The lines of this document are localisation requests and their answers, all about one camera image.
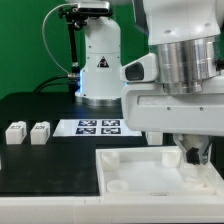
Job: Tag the grey overhead camera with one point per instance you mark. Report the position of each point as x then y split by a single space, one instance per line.
93 7

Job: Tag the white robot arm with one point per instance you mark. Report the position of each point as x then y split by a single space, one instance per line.
177 87

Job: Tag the white L-shaped fence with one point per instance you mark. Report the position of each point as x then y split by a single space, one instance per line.
114 209

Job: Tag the white sheet with markers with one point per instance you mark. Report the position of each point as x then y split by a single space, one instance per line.
93 127

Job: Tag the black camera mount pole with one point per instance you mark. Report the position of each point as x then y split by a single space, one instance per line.
73 43

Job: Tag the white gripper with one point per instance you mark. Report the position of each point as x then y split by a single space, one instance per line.
147 108

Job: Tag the white square tabletop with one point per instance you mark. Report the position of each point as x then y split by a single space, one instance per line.
154 171

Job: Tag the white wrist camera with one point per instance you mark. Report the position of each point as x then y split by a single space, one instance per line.
143 69

